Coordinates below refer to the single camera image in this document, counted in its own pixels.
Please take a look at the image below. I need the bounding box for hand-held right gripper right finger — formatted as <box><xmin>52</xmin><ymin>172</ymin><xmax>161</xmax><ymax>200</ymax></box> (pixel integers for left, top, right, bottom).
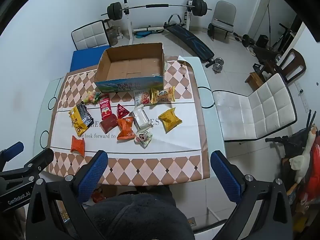
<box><xmin>210</xmin><ymin>150</ymin><xmax>294</xmax><ymax>240</ymax></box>

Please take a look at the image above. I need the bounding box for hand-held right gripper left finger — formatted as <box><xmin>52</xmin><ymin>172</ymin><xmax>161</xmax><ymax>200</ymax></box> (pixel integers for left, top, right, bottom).
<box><xmin>26</xmin><ymin>150</ymin><xmax>108</xmax><ymax>240</ymax></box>

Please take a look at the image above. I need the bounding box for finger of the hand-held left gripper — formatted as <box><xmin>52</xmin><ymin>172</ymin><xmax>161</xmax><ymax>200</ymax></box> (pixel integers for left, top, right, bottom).
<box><xmin>23</xmin><ymin>148</ymin><xmax>54</xmax><ymax>178</ymax></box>
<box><xmin>0</xmin><ymin>141</ymin><xmax>25</xmax><ymax>171</ymax></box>

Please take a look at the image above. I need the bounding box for large orange snack packet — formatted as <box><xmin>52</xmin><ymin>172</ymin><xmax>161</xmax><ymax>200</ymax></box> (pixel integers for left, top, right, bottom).
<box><xmin>116</xmin><ymin>117</ymin><xmax>136</xmax><ymax>141</ymax></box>

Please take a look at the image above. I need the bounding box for yellow and black snack packet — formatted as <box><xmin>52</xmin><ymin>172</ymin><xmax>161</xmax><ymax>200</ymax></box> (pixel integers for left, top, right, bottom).
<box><xmin>68</xmin><ymin>102</ymin><xmax>93</xmax><ymax>137</ymax></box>

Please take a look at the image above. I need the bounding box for plain yellow snack packet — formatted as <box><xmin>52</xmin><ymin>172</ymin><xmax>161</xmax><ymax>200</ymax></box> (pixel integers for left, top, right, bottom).
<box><xmin>158</xmin><ymin>107</ymin><xmax>183</xmax><ymax>133</ymax></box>

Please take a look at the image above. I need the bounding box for cardboard box with blue print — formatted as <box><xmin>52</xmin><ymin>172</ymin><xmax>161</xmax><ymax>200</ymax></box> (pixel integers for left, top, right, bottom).
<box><xmin>94</xmin><ymin>42</ymin><xmax>166</xmax><ymax>93</ymax></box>

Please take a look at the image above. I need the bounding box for red bag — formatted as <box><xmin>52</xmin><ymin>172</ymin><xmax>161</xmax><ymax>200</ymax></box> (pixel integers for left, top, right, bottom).
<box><xmin>91</xmin><ymin>189</ymin><xmax>106</xmax><ymax>203</ymax></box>

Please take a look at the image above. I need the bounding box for small orange snack packet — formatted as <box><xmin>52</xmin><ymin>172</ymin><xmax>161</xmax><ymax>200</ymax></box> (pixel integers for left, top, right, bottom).
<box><xmin>70</xmin><ymin>135</ymin><xmax>86</xmax><ymax>154</ymax></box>

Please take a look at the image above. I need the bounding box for dark red snack packet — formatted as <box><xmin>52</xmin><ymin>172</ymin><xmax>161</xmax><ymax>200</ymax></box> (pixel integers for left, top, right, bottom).
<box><xmin>100</xmin><ymin>114</ymin><xmax>119</xmax><ymax>134</ymax></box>

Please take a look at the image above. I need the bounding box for white packet with face print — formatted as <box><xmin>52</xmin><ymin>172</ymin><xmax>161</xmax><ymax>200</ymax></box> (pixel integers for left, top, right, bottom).
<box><xmin>134</xmin><ymin>127</ymin><xmax>153</xmax><ymax>147</ymax></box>

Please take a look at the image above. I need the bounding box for tall red snack packet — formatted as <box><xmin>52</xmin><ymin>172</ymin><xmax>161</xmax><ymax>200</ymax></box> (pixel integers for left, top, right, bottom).
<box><xmin>99</xmin><ymin>93</ymin><xmax>112</xmax><ymax>121</ymax></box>

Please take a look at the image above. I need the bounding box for checkered brown tablecloth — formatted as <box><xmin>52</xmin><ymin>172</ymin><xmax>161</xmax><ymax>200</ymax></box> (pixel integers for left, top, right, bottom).
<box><xmin>46</xmin><ymin>55</ymin><xmax>211</xmax><ymax>187</ymax></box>

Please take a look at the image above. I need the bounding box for small red triangular packet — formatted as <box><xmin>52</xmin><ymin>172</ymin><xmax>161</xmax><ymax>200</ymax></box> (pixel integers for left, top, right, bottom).
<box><xmin>116</xmin><ymin>103</ymin><xmax>129</xmax><ymax>119</ymax></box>

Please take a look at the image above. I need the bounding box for silver white snack packet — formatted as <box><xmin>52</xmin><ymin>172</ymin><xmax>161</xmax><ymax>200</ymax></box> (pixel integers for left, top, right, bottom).
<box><xmin>130</xmin><ymin>105</ymin><xmax>151</xmax><ymax>131</ymax></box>

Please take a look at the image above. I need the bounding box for clear bag of colourful candies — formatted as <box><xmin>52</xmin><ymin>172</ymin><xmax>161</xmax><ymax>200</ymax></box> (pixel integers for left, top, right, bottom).
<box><xmin>87</xmin><ymin>91</ymin><xmax>101</xmax><ymax>105</ymax></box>

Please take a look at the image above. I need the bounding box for large white padded chair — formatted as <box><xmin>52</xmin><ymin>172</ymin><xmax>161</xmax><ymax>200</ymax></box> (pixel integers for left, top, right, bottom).
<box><xmin>212</xmin><ymin>73</ymin><xmax>298</xmax><ymax>143</ymax></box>

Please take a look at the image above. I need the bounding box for white goose plush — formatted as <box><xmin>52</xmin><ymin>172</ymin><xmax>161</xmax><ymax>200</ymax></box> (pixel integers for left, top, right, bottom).
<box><xmin>288</xmin><ymin>126</ymin><xmax>318</xmax><ymax>183</ymax></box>

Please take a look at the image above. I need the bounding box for white packet with red print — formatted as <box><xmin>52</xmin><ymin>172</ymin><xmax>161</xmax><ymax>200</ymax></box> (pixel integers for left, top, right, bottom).
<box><xmin>134</xmin><ymin>90</ymin><xmax>152</xmax><ymax>106</ymax></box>

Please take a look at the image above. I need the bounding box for small wooden stool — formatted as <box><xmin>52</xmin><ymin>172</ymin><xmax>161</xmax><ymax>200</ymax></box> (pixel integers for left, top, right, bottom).
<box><xmin>244</xmin><ymin>71</ymin><xmax>266</xmax><ymax>92</ymax></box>

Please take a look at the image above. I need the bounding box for clear yellow bread packet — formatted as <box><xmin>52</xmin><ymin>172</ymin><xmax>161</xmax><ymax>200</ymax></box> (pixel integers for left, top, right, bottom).
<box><xmin>150</xmin><ymin>86</ymin><xmax>176</xmax><ymax>105</ymax></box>

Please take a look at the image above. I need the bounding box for chrome dumbbell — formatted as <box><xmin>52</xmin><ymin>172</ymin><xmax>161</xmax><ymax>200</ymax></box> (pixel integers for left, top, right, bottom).
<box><xmin>212</xmin><ymin>57</ymin><xmax>225</xmax><ymax>74</ymax></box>

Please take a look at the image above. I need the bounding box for blue cushion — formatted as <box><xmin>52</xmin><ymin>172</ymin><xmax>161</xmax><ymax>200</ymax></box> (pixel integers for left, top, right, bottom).
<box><xmin>70</xmin><ymin>46</ymin><xmax>111</xmax><ymax>73</ymax></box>

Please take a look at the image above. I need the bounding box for brown wooden chair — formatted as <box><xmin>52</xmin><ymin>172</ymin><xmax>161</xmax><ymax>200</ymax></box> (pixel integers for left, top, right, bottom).
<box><xmin>273</xmin><ymin>48</ymin><xmax>307</xmax><ymax>86</ymax></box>

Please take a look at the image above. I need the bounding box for black dumbbell bar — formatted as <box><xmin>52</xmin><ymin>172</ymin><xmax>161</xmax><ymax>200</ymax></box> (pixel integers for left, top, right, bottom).
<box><xmin>233</xmin><ymin>31</ymin><xmax>256</xmax><ymax>48</ymax></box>

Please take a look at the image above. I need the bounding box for clear water jug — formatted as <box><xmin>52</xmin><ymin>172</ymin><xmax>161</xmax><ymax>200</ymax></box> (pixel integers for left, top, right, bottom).
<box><xmin>103</xmin><ymin>19</ymin><xmax>118</xmax><ymax>47</ymax></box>

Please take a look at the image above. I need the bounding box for black sit-up bench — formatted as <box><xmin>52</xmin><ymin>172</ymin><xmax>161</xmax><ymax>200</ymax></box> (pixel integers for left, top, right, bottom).
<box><xmin>163</xmin><ymin>13</ymin><xmax>216</xmax><ymax>68</ymax></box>

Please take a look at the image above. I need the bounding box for black speaker box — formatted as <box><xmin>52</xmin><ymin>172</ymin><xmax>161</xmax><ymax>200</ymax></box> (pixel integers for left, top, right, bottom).
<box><xmin>256</xmin><ymin>34</ymin><xmax>269</xmax><ymax>48</ymax></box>

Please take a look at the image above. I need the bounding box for white barbell rack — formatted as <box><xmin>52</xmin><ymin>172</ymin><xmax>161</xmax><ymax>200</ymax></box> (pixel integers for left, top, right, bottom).
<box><xmin>121</xmin><ymin>0</ymin><xmax>197</xmax><ymax>47</ymax></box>

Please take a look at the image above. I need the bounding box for black exercise machine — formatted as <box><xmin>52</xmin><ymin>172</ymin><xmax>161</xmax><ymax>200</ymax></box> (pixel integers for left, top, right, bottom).
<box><xmin>271</xmin><ymin>23</ymin><xmax>295</xmax><ymax>56</ymax></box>

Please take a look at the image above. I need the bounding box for barbell with black plates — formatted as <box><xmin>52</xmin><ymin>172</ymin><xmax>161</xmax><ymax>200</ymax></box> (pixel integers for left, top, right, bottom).
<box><xmin>107</xmin><ymin>0</ymin><xmax>212</xmax><ymax>21</ymax></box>

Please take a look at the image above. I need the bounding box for grey chair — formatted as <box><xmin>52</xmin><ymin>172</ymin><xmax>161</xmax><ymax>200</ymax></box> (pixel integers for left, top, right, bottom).
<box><xmin>207</xmin><ymin>0</ymin><xmax>237</xmax><ymax>42</ymax></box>

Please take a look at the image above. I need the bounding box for white padded chair black frame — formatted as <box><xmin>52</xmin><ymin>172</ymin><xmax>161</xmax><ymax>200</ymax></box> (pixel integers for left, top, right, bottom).
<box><xmin>71</xmin><ymin>20</ymin><xmax>111</xmax><ymax>51</ymax></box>

